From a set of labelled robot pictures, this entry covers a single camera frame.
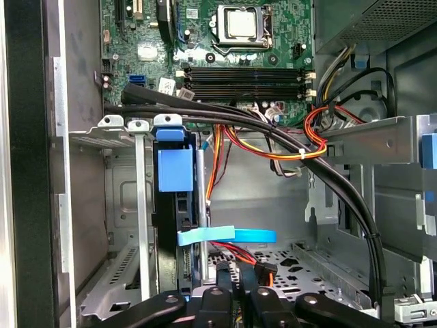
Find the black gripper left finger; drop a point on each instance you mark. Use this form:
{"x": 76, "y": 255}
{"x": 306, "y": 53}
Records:
{"x": 150, "y": 307}

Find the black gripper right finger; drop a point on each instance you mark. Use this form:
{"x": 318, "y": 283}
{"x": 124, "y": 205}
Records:
{"x": 327, "y": 311}

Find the hard disk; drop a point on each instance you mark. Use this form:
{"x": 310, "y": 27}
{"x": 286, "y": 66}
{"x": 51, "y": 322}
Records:
{"x": 174, "y": 167}

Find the metal disk bay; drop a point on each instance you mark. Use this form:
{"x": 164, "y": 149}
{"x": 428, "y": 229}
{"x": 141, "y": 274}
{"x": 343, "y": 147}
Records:
{"x": 141, "y": 205}

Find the metal drive cage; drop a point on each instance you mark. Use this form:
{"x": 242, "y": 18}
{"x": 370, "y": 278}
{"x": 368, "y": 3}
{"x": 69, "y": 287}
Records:
{"x": 375, "y": 136}

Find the black PC case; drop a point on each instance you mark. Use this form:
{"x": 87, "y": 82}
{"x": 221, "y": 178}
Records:
{"x": 27, "y": 171}

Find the blue drive latch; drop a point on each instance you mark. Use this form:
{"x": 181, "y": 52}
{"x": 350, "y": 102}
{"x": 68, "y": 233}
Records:
{"x": 430, "y": 150}

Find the black RAM slot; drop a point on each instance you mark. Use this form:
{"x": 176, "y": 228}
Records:
{"x": 239, "y": 78}
{"x": 239, "y": 95}
{"x": 239, "y": 69}
{"x": 239, "y": 87}

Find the green motherboard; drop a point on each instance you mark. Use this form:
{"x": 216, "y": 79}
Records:
{"x": 290, "y": 30}

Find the black graphics card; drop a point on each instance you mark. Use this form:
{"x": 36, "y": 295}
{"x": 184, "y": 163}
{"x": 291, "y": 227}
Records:
{"x": 165, "y": 20}

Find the grey power supply unit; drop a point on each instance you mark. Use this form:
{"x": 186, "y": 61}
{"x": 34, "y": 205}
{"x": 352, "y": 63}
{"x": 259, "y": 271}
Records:
{"x": 375, "y": 20}

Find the CPU socket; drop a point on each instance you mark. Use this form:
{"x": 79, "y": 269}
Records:
{"x": 222, "y": 20}

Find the silver CPU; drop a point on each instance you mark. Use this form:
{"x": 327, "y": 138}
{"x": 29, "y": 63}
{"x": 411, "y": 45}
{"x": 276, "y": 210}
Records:
{"x": 241, "y": 22}

